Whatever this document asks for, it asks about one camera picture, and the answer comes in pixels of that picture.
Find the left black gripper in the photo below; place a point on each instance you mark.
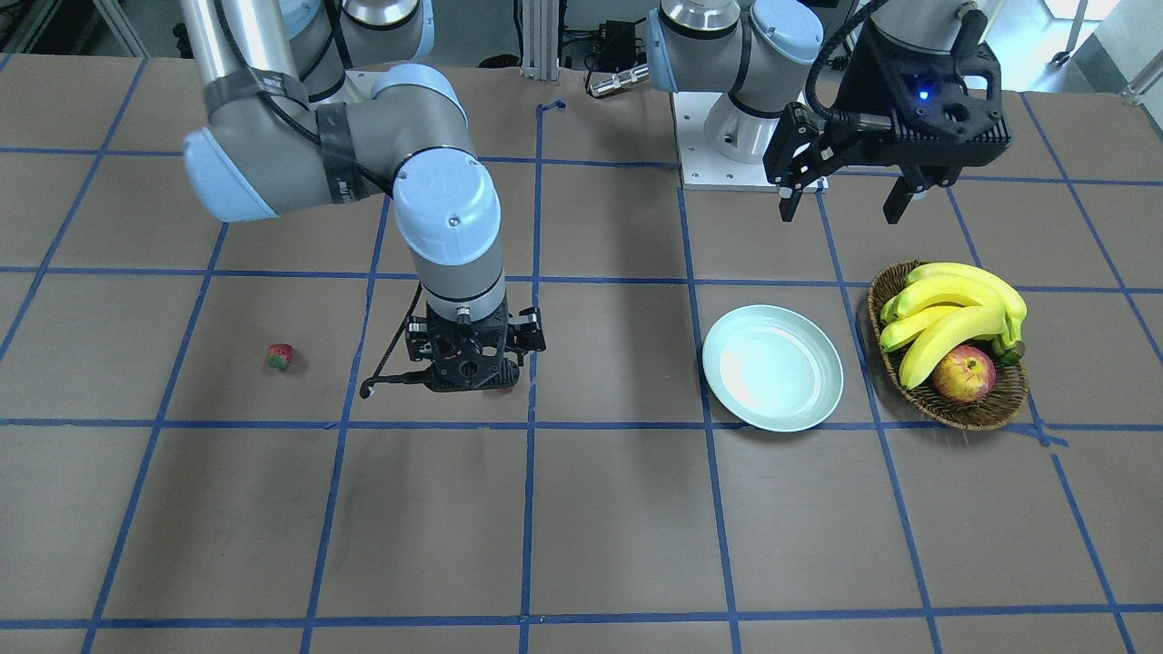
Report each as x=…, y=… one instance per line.
x=860, y=80

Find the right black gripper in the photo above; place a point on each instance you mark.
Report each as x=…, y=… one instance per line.
x=529, y=331

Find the strawberry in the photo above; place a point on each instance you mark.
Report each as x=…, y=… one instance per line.
x=279, y=356

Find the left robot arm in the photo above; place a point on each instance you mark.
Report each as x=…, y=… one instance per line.
x=759, y=55

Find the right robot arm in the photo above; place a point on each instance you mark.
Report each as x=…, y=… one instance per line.
x=317, y=102

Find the light green plate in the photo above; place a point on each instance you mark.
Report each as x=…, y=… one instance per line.
x=773, y=368

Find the yellow banana bunch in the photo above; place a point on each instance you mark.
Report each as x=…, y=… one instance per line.
x=946, y=305

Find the red yellow apple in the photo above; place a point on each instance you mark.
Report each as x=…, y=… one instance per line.
x=965, y=375

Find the silver metal cylinder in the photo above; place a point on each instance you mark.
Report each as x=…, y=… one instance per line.
x=618, y=82

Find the brown wicker basket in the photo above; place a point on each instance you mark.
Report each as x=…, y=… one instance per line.
x=995, y=410

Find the black power adapter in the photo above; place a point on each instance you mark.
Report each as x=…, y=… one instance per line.
x=616, y=45

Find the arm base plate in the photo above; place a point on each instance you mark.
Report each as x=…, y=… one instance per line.
x=721, y=146

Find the aluminium frame post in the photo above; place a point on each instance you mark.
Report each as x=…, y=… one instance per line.
x=540, y=23

